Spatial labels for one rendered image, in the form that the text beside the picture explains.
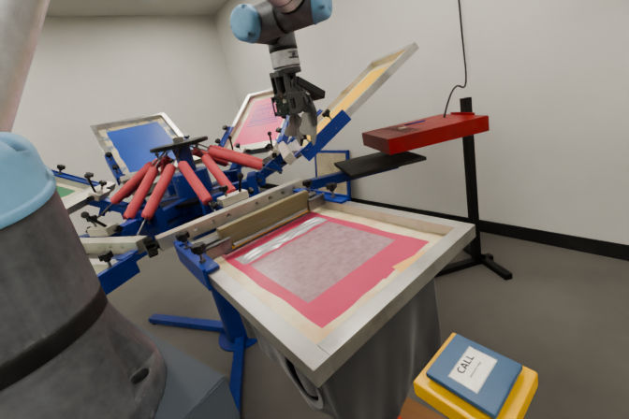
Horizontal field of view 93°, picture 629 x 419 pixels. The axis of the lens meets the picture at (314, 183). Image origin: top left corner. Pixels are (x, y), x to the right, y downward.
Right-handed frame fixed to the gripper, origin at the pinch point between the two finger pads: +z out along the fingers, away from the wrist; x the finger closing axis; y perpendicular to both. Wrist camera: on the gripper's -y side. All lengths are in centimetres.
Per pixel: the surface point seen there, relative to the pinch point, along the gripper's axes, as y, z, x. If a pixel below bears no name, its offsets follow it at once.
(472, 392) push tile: 27, 32, 51
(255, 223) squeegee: 8.8, 26.4, -26.1
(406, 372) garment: 5, 67, 25
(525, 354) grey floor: -79, 128, 38
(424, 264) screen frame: 3.6, 29.8, 33.3
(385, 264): 2.9, 33.4, 22.0
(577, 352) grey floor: -93, 128, 56
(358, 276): 10.3, 33.4, 18.8
